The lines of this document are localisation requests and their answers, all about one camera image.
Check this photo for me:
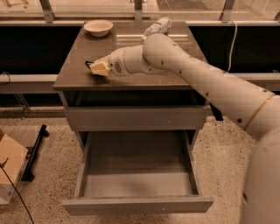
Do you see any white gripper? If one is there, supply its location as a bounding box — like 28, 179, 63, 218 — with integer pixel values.
89, 47, 130, 77

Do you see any dark blue snack bar wrapper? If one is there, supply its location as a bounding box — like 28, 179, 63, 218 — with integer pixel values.
85, 60, 94, 69

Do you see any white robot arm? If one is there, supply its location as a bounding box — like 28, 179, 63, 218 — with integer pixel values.
87, 33, 280, 224

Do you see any grey drawer cabinet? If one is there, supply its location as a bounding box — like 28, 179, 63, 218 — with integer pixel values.
52, 20, 220, 217

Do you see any closed grey top drawer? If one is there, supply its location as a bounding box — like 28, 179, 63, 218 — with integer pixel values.
64, 106, 207, 131

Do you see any open grey middle drawer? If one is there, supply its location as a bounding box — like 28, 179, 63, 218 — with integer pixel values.
62, 130, 214, 216

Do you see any clear plastic water bottle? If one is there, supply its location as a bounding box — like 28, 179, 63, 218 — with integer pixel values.
141, 17, 172, 42

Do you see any black metal stand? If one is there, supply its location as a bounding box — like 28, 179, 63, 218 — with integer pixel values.
21, 124, 49, 181

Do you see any cardboard box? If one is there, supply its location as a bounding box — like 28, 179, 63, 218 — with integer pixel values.
0, 129, 27, 205

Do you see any metal window railing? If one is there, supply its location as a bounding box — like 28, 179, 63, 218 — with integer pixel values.
0, 0, 280, 24

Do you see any thin black cable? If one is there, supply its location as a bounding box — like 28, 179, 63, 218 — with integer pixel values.
0, 165, 35, 224

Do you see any white cable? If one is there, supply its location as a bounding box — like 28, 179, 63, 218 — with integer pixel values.
226, 19, 239, 74

